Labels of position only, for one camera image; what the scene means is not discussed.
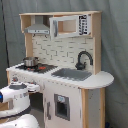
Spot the left red stove knob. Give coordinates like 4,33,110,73
12,77,18,82

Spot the black faucet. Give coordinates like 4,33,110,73
75,51,93,70

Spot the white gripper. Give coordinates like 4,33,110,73
27,83,40,93

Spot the grey range hood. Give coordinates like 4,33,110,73
24,15,50,34

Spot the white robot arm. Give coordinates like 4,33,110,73
0,83,40,128

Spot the grey ice dispenser panel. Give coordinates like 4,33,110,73
54,94,70,120

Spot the silver cooking pot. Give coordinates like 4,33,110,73
23,57,39,67

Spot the microwave keypad panel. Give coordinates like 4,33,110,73
79,15,87,35

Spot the grey fridge door handle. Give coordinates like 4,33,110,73
47,102,51,120

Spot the grey sink basin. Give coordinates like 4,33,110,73
52,68,92,81

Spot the white microwave door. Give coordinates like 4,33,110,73
50,15,79,39

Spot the black stovetop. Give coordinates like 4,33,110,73
18,63,55,73

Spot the wooden toy kitchen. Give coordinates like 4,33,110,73
7,11,114,128

